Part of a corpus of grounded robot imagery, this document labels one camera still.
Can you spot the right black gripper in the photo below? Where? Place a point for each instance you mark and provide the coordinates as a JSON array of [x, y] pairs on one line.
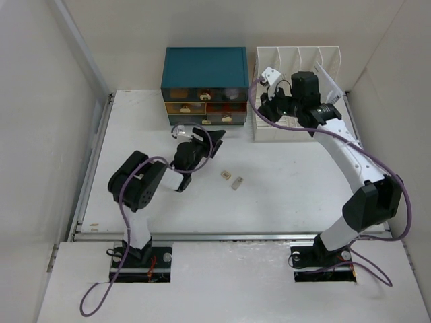
[[267, 105]]

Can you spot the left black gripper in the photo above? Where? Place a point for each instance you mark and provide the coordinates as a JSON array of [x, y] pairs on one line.
[[205, 143]]

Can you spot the small yellow eraser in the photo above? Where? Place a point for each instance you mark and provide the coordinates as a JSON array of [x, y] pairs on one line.
[[226, 175]]

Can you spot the white spiral manual booklet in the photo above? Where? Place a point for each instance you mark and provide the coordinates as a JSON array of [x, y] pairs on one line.
[[329, 90]]

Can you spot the silver staple box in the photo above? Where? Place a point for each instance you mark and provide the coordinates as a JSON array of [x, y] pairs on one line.
[[237, 183]]

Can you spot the teal drawer organizer box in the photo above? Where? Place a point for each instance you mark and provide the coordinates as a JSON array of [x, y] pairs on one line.
[[193, 82]]

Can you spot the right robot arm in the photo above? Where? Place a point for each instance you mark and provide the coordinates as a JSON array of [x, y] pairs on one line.
[[376, 193]]

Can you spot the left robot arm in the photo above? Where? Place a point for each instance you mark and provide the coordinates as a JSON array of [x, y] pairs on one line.
[[135, 183]]

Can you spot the white file rack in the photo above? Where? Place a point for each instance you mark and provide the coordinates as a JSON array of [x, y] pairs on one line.
[[295, 63]]

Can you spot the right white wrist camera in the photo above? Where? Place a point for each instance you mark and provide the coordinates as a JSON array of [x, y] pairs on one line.
[[271, 77]]

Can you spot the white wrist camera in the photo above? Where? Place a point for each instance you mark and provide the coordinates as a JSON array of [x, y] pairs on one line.
[[271, 77], [179, 133]]

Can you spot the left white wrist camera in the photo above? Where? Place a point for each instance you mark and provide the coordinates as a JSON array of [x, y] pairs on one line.
[[179, 133]]

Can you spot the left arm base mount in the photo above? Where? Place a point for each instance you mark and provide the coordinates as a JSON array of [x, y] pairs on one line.
[[150, 265]]

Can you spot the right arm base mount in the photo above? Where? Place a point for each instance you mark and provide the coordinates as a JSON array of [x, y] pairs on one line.
[[312, 263]]

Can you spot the aluminium table rail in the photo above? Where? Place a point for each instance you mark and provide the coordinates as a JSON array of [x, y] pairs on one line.
[[185, 237]]

